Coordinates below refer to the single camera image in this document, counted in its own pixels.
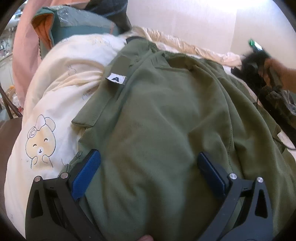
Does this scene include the olive green pants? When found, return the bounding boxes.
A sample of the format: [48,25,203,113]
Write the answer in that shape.
[69,39,295,240]

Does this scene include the person's right hand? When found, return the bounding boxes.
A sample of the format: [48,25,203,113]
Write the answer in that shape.
[260,58,296,93]

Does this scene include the person's left hand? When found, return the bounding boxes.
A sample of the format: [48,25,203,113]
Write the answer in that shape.
[137,235,154,241]

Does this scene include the black garment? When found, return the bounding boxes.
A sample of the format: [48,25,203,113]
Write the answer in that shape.
[231,66,266,101]

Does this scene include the camouflage garment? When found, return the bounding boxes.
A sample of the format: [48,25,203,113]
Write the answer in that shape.
[260,85,295,129]

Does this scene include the cream bear print duvet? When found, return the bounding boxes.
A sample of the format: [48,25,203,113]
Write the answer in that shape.
[4,26,296,238]

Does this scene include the pink hanging curtain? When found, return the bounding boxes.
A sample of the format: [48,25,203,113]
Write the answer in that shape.
[12,0,88,106]

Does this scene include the dark navy hanging cloth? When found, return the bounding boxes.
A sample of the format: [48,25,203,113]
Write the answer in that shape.
[84,0,132,32]

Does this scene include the teal bed headboard cushion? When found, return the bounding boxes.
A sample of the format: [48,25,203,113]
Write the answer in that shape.
[31,5,123,59]

